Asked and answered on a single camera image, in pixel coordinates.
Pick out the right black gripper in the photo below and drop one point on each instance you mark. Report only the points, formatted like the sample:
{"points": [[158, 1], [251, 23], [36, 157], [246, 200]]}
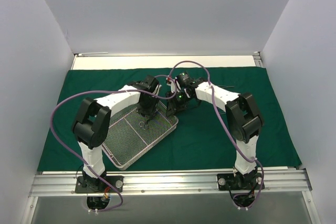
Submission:
{"points": [[171, 105]]}

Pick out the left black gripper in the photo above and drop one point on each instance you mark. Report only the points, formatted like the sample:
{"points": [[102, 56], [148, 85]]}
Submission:
{"points": [[145, 111]]}

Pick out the surgical scissors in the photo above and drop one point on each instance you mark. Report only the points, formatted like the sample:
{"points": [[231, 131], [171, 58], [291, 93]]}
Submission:
{"points": [[145, 122]]}

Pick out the green surgical cloth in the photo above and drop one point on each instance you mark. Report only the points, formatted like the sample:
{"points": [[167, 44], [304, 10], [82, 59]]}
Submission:
{"points": [[198, 142]]}

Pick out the metal mesh instrument tray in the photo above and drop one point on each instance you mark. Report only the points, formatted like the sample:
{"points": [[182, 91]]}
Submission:
{"points": [[126, 142]]}

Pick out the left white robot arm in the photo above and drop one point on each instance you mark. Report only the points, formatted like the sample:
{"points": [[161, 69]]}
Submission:
{"points": [[92, 121]]}

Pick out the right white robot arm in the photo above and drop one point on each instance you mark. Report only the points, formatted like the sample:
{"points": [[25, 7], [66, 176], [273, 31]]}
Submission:
{"points": [[238, 114]]}

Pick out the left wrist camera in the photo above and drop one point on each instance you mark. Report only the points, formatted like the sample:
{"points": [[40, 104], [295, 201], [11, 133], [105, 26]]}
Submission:
{"points": [[157, 89]]}

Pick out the aluminium right side rail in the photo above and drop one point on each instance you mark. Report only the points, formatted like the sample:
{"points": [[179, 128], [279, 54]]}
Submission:
{"points": [[258, 60]]}

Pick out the aluminium rail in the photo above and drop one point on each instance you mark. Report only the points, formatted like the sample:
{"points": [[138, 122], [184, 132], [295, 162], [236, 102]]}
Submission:
{"points": [[258, 60], [277, 179]]}

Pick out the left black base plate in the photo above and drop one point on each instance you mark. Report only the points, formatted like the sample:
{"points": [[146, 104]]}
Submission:
{"points": [[88, 185]]}

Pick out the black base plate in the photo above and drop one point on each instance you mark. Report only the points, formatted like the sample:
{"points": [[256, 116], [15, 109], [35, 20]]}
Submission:
{"points": [[237, 181], [88, 185]]}

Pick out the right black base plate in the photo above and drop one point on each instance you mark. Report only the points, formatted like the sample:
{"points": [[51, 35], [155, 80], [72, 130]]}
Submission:
{"points": [[237, 181]]}

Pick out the aluminium front rail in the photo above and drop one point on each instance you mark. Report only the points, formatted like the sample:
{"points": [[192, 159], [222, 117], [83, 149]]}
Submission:
{"points": [[277, 179]]}

